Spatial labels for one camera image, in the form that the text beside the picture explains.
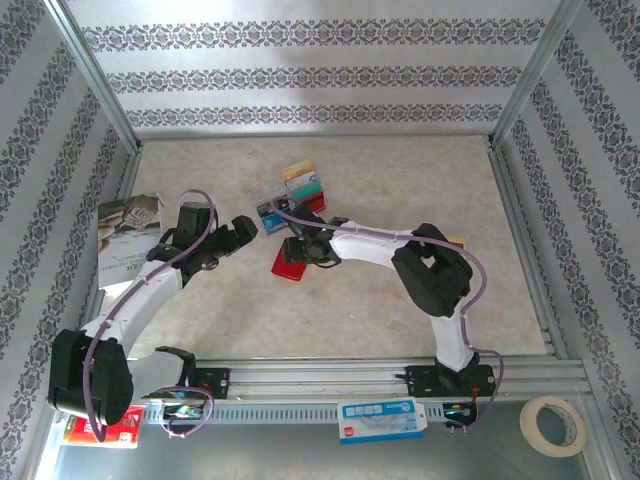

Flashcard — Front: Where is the masking tape roll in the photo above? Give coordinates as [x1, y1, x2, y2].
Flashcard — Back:
[518, 396, 587, 459]

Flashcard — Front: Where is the dark blue card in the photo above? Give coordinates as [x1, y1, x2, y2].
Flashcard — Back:
[255, 197, 292, 219]

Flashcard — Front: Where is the aluminium frame post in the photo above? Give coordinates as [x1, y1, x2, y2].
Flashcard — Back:
[488, 0, 590, 151]
[42, 0, 144, 154]

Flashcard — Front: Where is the red packet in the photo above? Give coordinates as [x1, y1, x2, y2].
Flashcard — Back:
[62, 404, 146, 449]

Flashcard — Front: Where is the blue white packet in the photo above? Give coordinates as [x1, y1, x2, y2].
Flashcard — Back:
[337, 396, 426, 446]

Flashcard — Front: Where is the slotted cable duct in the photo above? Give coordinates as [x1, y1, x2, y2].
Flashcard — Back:
[144, 402, 481, 426]

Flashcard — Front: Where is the paperback book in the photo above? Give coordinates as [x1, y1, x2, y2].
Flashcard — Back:
[97, 193, 166, 291]

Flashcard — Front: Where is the purple cable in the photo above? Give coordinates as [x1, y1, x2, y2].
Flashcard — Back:
[82, 188, 217, 444]
[269, 202, 506, 436]

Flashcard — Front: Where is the teal card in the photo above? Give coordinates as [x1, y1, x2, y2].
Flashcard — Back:
[290, 180, 326, 202]

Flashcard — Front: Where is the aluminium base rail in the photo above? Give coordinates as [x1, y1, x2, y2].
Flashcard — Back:
[127, 355, 591, 401]

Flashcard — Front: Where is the clear plastic card case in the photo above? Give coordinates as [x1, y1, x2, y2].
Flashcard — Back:
[249, 175, 289, 209]

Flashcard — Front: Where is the white grey card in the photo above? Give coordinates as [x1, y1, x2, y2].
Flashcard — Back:
[284, 170, 321, 190]

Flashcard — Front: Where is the gold card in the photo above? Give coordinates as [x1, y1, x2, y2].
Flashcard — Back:
[281, 158, 316, 182]

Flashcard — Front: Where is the red card holder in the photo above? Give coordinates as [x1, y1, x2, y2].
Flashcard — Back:
[271, 236, 310, 285]

